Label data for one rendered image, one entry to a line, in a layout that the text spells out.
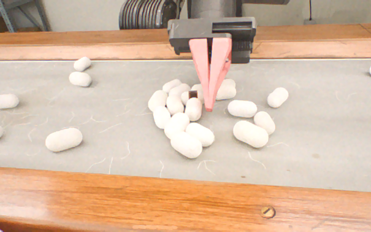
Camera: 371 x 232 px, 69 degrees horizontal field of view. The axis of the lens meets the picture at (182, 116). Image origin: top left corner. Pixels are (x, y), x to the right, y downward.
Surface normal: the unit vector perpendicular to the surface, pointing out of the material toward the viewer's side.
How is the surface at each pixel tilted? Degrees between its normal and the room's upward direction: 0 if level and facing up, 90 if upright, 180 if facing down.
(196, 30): 41
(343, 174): 0
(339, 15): 91
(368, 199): 0
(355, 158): 0
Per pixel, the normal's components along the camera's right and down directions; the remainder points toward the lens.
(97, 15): -0.18, 0.57
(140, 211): -0.07, -0.83
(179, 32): -0.15, -0.25
